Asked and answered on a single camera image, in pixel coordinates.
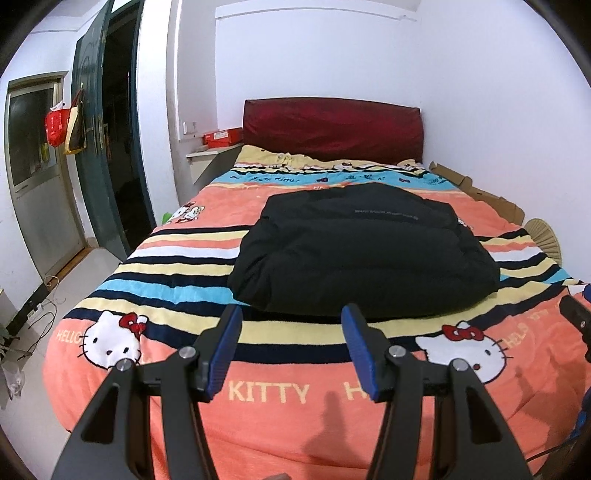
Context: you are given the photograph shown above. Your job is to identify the Hello Kitty striped blanket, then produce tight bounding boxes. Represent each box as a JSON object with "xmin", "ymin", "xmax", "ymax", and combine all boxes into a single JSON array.
[{"xmin": 43, "ymin": 145, "xmax": 590, "ymax": 479}]

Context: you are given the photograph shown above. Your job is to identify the red box on shelf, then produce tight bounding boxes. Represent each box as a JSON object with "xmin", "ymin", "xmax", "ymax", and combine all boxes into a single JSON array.
[{"xmin": 202, "ymin": 127, "xmax": 243, "ymax": 149}]

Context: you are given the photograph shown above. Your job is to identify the dark green door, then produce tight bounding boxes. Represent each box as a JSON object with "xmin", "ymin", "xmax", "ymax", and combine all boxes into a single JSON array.
[{"xmin": 72, "ymin": 1, "xmax": 155, "ymax": 260}]

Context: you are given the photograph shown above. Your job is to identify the floor cables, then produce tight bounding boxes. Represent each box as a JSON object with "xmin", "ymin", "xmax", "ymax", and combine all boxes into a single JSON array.
[{"xmin": 0, "ymin": 274, "xmax": 61, "ymax": 398}]

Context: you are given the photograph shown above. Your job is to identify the grey metal door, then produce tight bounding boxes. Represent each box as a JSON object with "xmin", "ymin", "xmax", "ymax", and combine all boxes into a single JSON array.
[{"xmin": 4, "ymin": 72, "xmax": 86, "ymax": 282}]

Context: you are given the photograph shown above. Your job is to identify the black hooded puffer jacket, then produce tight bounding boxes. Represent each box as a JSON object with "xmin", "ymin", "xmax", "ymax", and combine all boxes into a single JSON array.
[{"xmin": 228, "ymin": 183, "xmax": 501, "ymax": 320}]

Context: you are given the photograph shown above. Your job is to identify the dark red headboard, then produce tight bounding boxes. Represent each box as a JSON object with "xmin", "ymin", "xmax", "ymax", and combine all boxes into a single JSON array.
[{"xmin": 242, "ymin": 97, "xmax": 424, "ymax": 165}]

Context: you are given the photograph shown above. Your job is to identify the white bedside shelf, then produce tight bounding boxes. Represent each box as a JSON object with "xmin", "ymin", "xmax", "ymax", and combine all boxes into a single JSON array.
[{"xmin": 185, "ymin": 143, "xmax": 242, "ymax": 184}]

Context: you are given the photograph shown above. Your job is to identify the cardboard beside bed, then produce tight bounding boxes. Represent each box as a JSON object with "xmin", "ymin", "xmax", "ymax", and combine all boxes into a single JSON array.
[{"xmin": 429, "ymin": 162, "xmax": 525, "ymax": 225}]

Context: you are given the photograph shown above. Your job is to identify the red hanging bag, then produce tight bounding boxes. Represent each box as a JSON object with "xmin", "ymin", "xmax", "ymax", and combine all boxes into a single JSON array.
[{"xmin": 44, "ymin": 101, "xmax": 70, "ymax": 147}]

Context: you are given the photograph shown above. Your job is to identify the yellow black hanging bag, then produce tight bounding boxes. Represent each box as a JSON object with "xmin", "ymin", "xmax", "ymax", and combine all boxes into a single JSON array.
[{"xmin": 64, "ymin": 83, "xmax": 86, "ymax": 155}]

